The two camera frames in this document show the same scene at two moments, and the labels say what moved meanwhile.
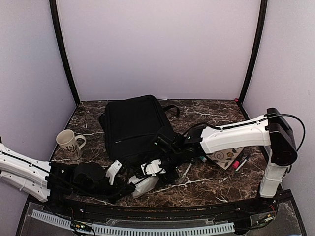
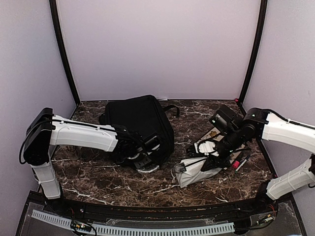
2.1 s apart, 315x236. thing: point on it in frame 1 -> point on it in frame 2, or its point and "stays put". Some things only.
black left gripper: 118,191 -> 140,164
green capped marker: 242,164 stays put
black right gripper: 168,179 -> 217,162
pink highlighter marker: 235,164 stays put
